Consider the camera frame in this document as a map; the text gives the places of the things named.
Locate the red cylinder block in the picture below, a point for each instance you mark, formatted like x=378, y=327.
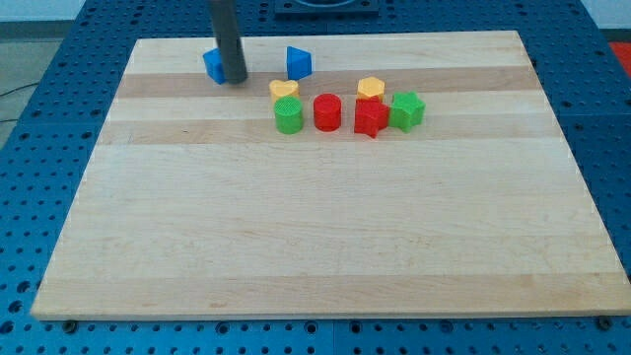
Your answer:
x=327, y=112

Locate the wooden board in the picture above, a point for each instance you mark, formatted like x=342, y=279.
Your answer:
x=193, y=206

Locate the green cylinder block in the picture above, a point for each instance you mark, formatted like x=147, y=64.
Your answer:
x=288, y=112

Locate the yellow heart block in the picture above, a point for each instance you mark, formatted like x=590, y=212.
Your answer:
x=279, y=89

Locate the yellow hexagon block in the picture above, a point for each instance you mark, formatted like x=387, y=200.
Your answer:
x=371, y=88

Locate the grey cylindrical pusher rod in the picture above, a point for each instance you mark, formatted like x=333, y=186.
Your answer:
x=226, y=31

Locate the green star block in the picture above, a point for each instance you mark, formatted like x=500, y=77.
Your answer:
x=406, y=111

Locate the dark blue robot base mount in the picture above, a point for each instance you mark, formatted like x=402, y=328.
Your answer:
x=289, y=9

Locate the blue cube block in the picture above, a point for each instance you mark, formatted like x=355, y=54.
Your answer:
x=213, y=66

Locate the red star block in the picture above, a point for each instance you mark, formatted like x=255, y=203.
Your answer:
x=371, y=116

